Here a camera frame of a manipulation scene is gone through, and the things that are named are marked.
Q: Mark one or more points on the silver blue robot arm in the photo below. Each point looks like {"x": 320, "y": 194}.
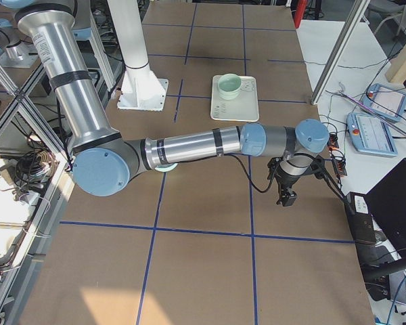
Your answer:
{"x": 105, "y": 163}

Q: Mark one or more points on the aluminium frame post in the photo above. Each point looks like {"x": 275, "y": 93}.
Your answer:
{"x": 346, "y": 32}

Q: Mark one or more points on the green bowl with ice cubes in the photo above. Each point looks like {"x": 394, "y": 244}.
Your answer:
{"x": 166, "y": 168}

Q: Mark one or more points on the aluminium frame rack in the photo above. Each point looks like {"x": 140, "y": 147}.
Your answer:
{"x": 35, "y": 184}

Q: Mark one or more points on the white bear print tray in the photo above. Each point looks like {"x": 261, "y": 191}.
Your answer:
{"x": 243, "y": 108}

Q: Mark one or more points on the blue teach pendant near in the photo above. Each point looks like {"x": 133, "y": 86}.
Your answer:
{"x": 369, "y": 135}

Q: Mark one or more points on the black box on desk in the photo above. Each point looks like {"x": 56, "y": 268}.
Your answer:
{"x": 359, "y": 219}

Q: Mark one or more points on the red cylinder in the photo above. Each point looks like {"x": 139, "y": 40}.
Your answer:
{"x": 299, "y": 13}

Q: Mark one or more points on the orange black connector strip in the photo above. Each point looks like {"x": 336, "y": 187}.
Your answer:
{"x": 337, "y": 156}

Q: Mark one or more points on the blue teach pendant far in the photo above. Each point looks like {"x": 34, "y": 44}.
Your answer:
{"x": 386, "y": 102}

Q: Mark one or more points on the blue teach pendant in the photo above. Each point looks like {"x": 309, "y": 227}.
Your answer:
{"x": 386, "y": 102}
{"x": 369, "y": 135}

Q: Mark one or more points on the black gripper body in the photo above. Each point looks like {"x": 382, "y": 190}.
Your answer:
{"x": 288, "y": 183}

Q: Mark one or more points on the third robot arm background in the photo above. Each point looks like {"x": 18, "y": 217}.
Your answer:
{"x": 14, "y": 53}

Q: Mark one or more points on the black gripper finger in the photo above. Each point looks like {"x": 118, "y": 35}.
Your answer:
{"x": 288, "y": 198}
{"x": 280, "y": 200}

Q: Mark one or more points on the black laptop computer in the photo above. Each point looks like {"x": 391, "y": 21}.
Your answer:
{"x": 387, "y": 203}

